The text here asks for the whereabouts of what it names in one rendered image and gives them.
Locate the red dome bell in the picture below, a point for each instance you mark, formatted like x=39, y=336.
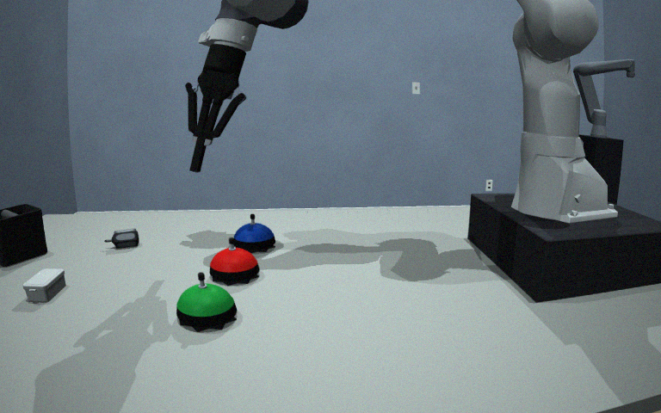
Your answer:
x=234, y=265

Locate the green dome bell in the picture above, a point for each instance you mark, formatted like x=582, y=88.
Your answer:
x=205, y=306

